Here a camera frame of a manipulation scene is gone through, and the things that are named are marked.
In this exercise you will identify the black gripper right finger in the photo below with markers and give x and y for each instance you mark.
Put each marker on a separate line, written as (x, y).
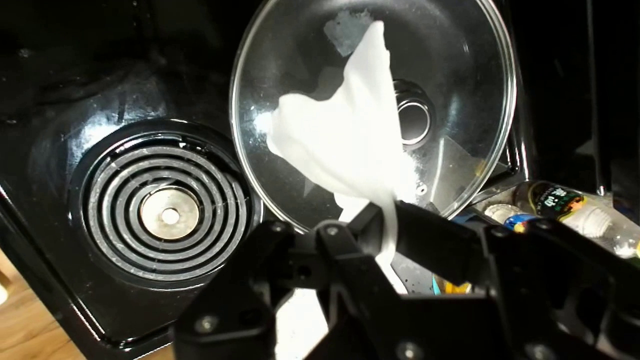
(440, 246)

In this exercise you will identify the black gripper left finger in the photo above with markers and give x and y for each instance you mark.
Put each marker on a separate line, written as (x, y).
(352, 312)

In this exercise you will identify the white paper towel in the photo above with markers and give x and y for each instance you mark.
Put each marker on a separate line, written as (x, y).
(346, 132)

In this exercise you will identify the large glass pot lid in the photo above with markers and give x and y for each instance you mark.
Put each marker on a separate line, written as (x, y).
(460, 66)

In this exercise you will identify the small coil burner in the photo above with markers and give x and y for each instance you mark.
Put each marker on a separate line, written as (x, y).
(120, 200)

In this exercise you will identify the black electric stove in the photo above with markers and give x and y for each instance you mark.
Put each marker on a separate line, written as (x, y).
(80, 66)

